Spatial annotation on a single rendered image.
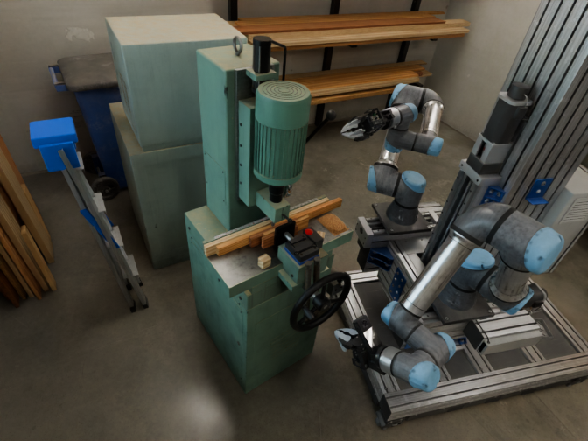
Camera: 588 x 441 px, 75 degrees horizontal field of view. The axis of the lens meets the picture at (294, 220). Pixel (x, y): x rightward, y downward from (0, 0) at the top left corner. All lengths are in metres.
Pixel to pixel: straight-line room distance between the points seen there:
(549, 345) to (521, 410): 0.39
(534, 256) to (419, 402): 1.14
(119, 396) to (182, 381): 0.30
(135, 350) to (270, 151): 1.49
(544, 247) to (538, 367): 1.43
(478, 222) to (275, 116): 0.65
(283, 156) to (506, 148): 0.79
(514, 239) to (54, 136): 1.65
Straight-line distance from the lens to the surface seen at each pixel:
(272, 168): 1.31
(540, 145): 1.53
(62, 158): 1.84
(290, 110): 1.21
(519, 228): 1.13
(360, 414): 2.22
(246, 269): 1.46
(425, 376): 1.12
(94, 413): 2.28
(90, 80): 2.90
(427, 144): 1.63
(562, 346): 2.68
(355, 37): 3.63
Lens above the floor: 1.99
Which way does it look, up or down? 41 degrees down
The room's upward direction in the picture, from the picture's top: 7 degrees clockwise
